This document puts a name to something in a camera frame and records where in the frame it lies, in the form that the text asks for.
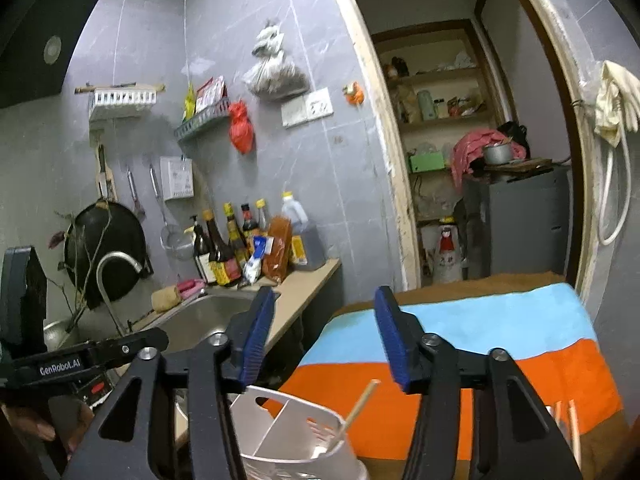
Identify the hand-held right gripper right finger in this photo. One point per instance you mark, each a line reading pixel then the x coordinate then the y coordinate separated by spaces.
pixel 392 345

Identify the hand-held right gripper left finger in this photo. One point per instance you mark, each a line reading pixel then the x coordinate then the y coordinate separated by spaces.
pixel 255 340

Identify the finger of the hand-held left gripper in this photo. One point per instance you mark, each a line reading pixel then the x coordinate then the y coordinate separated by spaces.
pixel 22 300
pixel 120 346

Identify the white plastic utensil holder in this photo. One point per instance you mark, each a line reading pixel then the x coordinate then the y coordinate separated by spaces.
pixel 300 435

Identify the person's left hand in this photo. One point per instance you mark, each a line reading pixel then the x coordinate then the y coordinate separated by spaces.
pixel 30 422

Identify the metal bowl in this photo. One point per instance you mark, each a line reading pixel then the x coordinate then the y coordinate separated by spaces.
pixel 60 335

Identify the steel sink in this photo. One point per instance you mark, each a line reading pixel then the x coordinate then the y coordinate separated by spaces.
pixel 200 315

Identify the striped blanket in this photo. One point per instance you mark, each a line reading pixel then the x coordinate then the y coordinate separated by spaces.
pixel 450 320

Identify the loofah sponge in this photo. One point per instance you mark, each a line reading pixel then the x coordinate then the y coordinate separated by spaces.
pixel 166 300

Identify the white blue packet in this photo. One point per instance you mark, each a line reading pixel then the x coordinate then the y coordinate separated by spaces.
pixel 256 260

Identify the large soy sauce bottle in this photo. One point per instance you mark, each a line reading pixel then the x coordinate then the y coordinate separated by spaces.
pixel 222 265

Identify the pink soap dish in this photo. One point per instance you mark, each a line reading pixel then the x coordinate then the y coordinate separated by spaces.
pixel 191 287

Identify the steel faucet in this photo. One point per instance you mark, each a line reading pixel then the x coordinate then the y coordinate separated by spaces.
pixel 118 256

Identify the orange spice packet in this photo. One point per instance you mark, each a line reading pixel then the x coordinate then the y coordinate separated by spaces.
pixel 277 250

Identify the dark pump bottle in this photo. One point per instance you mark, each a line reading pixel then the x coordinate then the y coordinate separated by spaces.
pixel 201 260

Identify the red white bottle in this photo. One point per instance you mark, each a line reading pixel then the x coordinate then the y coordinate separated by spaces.
pixel 447 260

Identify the black wok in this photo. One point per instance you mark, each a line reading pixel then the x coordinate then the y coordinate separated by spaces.
pixel 110 240

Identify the dark oil jug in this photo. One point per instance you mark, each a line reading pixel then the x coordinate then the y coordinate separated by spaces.
pixel 307 245

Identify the yellow neck sauce bottle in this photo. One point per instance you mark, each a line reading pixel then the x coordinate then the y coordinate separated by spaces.
pixel 235 232

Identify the metal skimmer strainer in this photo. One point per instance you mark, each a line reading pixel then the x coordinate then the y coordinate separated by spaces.
pixel 175 242

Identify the red label sauce bottle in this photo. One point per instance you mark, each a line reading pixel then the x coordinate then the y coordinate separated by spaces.
pixel 248 222

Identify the clear yellow cap bottle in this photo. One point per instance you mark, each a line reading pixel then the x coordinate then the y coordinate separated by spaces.
pixel 263 217

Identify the metal spatula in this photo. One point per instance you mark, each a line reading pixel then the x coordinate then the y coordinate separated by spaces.
pixel 134 195

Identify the hanging kitchen knife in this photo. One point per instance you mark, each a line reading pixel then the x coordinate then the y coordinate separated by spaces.
pixel 103 170

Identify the grey cabinet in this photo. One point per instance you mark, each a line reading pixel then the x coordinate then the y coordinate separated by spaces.
pixel 520 220

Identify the green box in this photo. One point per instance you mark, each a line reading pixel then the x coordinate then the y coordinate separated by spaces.
pixel 426 162

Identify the pink cloth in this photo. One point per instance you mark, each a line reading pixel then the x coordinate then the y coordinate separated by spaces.
pixel 465 150

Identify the red plastic bag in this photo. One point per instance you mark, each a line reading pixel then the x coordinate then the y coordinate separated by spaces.
pixel 241 130

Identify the metal pot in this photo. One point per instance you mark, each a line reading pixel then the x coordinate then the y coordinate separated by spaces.
pixel 497 154

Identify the wooden rolling pin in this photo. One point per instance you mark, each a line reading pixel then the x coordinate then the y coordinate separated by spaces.
pixel 82 90

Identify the wooden cutting board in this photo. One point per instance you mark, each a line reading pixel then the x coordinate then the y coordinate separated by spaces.
pixel 530 164

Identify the green thermos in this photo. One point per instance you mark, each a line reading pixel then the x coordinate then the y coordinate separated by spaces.
pixel 425 105

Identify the yellow snack packet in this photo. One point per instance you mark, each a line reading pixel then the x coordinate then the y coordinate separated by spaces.
pixel 189 102

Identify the black bag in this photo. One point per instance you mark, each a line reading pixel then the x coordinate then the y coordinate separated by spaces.
pixel 517 132

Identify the black range hood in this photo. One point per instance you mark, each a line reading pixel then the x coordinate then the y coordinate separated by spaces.
pixel 40 50

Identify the red snack packet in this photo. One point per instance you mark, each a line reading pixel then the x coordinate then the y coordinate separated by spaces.
pixel 210 92

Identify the clear plastic bag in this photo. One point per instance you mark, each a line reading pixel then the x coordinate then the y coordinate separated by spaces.
pixel 277 77

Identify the wooden shelf unit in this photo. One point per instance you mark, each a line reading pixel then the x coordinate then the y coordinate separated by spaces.
pixel 430 76

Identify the cream rubber glove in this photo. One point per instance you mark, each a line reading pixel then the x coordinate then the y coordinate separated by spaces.
pixel 622 90
pixel 607 120

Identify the wooden door frame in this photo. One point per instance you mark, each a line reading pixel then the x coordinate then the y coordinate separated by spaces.
pixel 404 220

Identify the white wall basket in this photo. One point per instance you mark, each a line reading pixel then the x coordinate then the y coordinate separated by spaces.
pixel 120 102

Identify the grey wall shelf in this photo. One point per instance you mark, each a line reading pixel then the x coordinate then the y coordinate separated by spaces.
pixel 200 122

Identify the white wall switch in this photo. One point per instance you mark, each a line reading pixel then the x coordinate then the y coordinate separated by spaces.
pixel 294 111

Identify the white wall socket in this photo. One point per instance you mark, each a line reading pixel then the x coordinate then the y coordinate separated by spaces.
pixel 319 104

